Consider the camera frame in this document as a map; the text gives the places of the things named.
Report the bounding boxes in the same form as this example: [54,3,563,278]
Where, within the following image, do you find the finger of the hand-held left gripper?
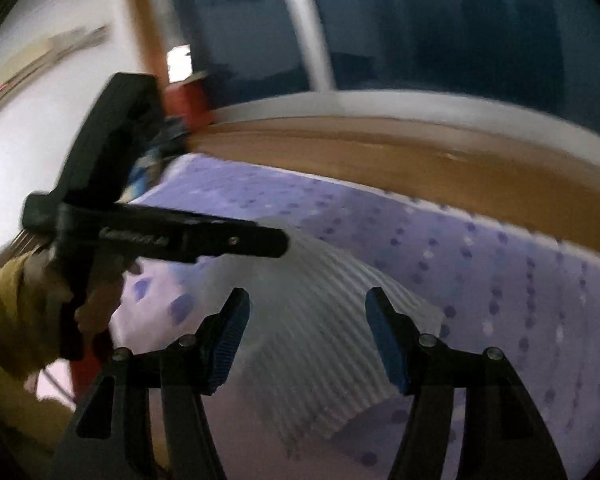
[225,220,290,260]

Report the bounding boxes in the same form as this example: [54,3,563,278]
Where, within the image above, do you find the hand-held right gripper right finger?
[365,286,568,480]

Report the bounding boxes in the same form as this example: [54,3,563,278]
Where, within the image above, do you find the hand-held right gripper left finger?
[47,287,251,480]

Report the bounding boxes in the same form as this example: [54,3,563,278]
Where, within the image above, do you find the grey striped pants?
[195,217,446,448]

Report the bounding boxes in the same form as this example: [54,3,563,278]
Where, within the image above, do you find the person's left forearm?
[0,255,76,376]

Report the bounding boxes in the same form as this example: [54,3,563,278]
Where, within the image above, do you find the person's left hand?
[27,250,143,336]

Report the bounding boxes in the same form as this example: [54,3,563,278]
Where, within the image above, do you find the colourful printed cloth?
[127,117,191,201]

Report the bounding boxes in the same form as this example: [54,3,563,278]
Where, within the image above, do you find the red box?
[162,77,216,131]

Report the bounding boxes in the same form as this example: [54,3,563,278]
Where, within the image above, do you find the purple dotted pink bedsheet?
[30,152,600,480]

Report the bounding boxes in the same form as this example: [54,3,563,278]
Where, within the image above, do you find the white box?
[166,45,194,82]

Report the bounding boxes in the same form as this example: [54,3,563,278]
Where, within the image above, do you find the wooden bed headboard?
[120,0,600,281]

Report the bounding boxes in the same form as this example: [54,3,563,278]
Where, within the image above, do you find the wall picture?
[0,25,113,123]

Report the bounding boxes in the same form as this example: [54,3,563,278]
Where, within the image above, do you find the white window frame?
[215,0,600,161]

